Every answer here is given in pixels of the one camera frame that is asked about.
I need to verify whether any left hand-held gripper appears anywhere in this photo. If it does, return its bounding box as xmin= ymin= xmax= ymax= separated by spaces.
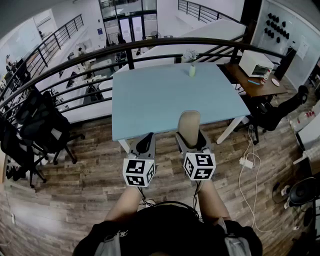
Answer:
xmin=122 ymin=131 xmax=157 ymax=188

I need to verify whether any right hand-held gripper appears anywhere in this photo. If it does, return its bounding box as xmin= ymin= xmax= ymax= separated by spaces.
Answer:
xmin=174 ymin=128 xmax=217 ymax=182

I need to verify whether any beige oval object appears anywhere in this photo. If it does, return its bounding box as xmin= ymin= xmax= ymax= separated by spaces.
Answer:
xmin=177 ymin=110 xmax=201 ymax=149

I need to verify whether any person's right forearm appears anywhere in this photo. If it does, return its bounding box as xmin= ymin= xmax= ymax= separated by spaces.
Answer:
xmin=196 ymin=178 xmax=231 ymax=226

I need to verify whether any person's left forearm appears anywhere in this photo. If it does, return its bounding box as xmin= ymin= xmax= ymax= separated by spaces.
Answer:
xmin=103 ymin=184 xmax=141 ymax=223

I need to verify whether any white table leg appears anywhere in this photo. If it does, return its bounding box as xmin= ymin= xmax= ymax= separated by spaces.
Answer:
xmin=117 ymin=138 xmax=132 ymax=154
xmin=215 ymin=115 xmax=245 ymax=145

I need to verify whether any pale vase with flowers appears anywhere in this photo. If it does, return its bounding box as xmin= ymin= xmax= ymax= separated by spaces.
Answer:
xmin=182 ymin=48 xmax=200 ymax=78

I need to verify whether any brown wooden side table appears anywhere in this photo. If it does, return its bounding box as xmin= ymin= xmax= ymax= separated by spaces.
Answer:
xmin=222 ymin=62 xmax=289 ymax=99

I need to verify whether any black office chair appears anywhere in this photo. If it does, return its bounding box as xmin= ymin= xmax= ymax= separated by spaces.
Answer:
xmin=0 ymin=116 xmax=48 ymax=189
xmin=17 ymin=88 xmax=86 ymax=166
xmin=249 ymin=84 xmax=310 ymax=146

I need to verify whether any person's black shirt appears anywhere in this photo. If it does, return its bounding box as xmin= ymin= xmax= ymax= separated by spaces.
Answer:
xmin=71 ymin=206 xmax=264 ymax=256

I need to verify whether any black curved metal railing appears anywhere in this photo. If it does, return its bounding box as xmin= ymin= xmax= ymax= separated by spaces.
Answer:
xmin=0 ymin=36 xmax=299 ymax=127

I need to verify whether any black round fan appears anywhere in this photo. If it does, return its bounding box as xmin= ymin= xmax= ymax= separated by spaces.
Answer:
xmin=288 ymin=176 xmax=319 ymax=209

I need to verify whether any glass entrance door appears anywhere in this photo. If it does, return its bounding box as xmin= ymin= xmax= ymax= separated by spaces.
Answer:
xmin=116 ymin=14 xmax=146 ymax=43

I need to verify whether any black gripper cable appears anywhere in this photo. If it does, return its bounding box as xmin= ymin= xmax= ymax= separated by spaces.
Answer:
xmin=137 ymin=186 xmax=152 ymax=207
xmin=192 ymin=179 xmax=202 ymax=222

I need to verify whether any white power strip with cable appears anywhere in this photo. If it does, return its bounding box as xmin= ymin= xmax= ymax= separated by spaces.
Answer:
xmin=238 ymin=124 xmax=300 ymax=234

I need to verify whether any grey backpack strap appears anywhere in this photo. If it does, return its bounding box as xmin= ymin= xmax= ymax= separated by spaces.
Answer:
xmin=93 ymin=231 xmax=122 ymax=256
xmin=216 ymin=216 xmax=253 ymax=256

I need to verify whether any group of black wall-mounted items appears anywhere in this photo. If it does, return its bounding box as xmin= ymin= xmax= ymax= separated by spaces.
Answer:
xmin=263 ymin=12 xmax=291 ymax=44

